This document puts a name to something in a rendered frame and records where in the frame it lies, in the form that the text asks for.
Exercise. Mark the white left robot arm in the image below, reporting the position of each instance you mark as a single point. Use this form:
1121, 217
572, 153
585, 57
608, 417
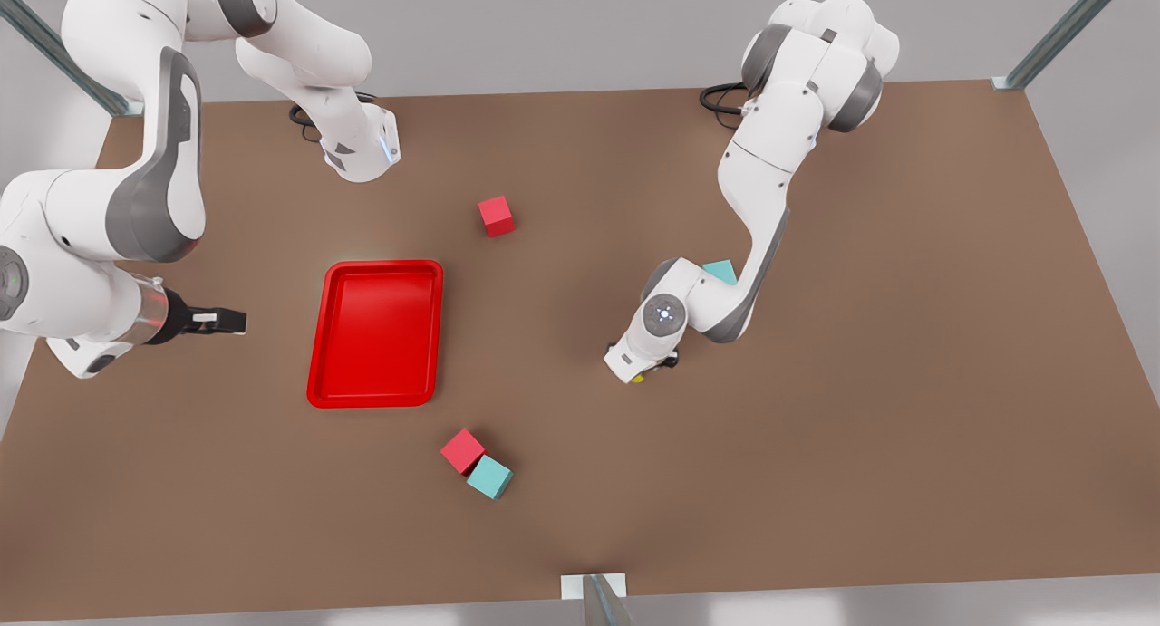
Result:
770, 155

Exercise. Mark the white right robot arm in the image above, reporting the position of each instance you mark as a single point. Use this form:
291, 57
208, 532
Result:
154, 182

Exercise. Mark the red cube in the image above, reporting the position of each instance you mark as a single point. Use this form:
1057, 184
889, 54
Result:
463, 450
496, 216

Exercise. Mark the red rectangular tray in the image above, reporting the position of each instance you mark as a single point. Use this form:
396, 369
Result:
376, 333

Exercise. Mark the teal cube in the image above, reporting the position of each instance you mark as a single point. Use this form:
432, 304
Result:
490, 477
721, 270

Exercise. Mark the silver frame post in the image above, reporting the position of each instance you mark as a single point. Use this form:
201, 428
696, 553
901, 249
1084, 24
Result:
63, 55
600, 601
1060, 33

